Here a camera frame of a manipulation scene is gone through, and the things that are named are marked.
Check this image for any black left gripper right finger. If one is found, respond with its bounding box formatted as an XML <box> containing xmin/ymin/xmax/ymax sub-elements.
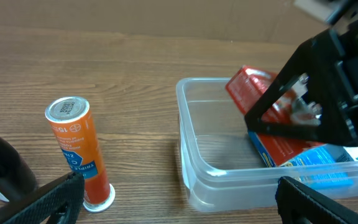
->
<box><xmin>275</xmin><ymin>176</ymin><xmax>358</xmax><ymax>224</ymax></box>

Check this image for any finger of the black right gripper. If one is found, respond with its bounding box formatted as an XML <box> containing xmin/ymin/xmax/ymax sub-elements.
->
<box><xmin>244</xmin><ymin>29</ymin><xmax>358</xmax><ymax>147</ymax></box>

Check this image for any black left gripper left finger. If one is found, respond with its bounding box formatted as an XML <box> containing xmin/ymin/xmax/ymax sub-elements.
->
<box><xmin>0</xmin><ymin>172</ymin><xmax>85</xmax><ymax>224</ymax></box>

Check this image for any blue VapoDrops box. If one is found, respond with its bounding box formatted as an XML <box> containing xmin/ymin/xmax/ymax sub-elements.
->
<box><xmin>247</xmin><ymin>130</ymin><xmax>354</xmax><ymax>189</ymax></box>

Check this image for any orange vitamin tube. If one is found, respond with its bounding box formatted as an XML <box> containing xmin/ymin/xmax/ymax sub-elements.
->
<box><xmin>45</xmin><ymin>96</ymin><xmax>116</xmax><ymax>213</ymax></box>

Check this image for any red Panadol box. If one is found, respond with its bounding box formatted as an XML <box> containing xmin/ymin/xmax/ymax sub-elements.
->
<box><xmin>224</xmin><ymin>65</ymin><xmax>326</xmax><ymax>167</ymax></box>

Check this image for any clear plastic container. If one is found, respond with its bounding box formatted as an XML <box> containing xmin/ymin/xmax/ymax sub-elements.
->
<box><xmin>176</xmin><ymin>78</ymin><xmax>358</xmax><ymax>212</ymax></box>

